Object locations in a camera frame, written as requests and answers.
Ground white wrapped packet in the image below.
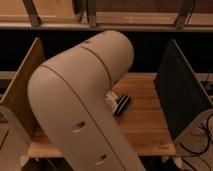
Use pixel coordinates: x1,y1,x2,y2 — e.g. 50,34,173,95
105,91,118,109

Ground left wooden divider panel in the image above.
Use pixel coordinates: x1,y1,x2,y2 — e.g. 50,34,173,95
0,38,45,141

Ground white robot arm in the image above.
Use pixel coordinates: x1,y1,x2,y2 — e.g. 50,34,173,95
28,31,146,171

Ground black cables on floor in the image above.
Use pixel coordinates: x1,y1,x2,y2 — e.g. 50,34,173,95
178,111,213,171

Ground black rectangular box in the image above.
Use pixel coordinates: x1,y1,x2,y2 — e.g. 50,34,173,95
114,94,131,116

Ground right dark divider panel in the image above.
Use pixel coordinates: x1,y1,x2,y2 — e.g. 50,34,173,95
154,39,213,140

